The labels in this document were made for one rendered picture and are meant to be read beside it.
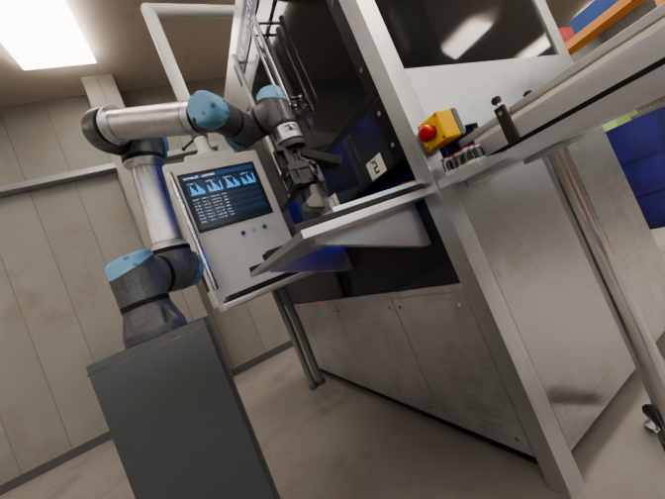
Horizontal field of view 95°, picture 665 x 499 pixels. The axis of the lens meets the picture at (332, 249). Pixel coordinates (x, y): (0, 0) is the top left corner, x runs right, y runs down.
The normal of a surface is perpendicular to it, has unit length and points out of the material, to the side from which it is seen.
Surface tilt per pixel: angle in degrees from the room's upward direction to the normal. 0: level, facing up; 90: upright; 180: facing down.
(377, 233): 90
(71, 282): 90
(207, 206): 90
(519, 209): 90
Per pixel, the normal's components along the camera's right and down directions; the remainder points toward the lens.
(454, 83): 0.40, -0.20
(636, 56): -0.83, 0.33
